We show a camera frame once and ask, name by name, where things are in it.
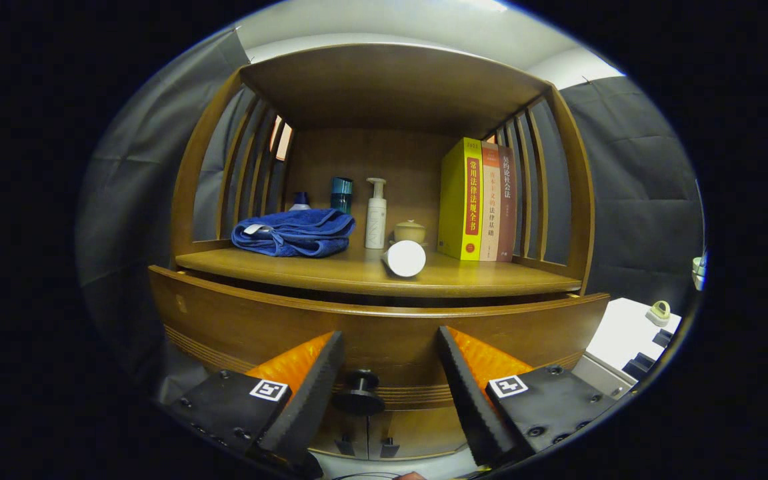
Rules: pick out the wooden cabinet with slatted shelf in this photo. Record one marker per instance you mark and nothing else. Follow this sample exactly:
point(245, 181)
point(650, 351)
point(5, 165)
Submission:
point(390, 86)

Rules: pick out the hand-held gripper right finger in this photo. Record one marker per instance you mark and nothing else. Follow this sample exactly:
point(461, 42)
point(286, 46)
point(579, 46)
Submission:
point(470, 400)

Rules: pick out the brown book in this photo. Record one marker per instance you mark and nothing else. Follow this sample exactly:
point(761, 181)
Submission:
point(506, 206)

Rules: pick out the small white blue-capped bottle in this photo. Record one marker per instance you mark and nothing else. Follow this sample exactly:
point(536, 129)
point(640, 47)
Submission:
point(300, 203)

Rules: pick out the beige lidded teacup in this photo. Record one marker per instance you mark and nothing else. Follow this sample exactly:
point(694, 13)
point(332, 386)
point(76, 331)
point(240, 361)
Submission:
point(410, 232)

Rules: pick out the folded blue towel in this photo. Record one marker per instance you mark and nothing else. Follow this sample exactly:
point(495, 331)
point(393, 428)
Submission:
point(297, 233)

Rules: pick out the small pale green object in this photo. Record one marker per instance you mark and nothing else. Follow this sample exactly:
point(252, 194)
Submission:
point(659, 313)

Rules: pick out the white and green tube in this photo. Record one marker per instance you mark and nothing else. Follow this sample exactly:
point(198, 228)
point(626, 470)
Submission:
point(405, 258)

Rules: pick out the thick yellow book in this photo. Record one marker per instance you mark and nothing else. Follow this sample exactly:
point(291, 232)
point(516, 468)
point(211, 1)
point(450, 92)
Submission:
point(454, 200)

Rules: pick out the wooden countertop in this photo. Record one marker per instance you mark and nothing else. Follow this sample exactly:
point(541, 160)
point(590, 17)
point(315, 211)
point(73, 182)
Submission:
point(330, 270)

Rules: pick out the teal tumbler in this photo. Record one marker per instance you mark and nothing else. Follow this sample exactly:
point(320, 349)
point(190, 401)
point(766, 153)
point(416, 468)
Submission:
point(341, 194)

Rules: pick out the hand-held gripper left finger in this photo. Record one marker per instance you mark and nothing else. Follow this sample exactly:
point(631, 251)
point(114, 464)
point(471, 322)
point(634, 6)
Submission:
point(310, 400)

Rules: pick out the wooden drawer with black knob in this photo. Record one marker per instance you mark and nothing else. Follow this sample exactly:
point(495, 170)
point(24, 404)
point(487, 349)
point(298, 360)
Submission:
point(384, 333)

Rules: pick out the white desk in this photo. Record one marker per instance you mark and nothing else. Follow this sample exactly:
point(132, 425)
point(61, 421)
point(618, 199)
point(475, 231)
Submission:
point(697, 273)

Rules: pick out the white pump bottle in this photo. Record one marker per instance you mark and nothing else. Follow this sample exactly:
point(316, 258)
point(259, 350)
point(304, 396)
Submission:
point(376, 223)

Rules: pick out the white side cabinet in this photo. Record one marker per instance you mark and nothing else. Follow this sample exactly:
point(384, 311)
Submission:
point(624, 333)

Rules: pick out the orange and white book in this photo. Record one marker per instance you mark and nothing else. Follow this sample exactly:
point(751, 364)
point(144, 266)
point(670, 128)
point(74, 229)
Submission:
point(489, 206)

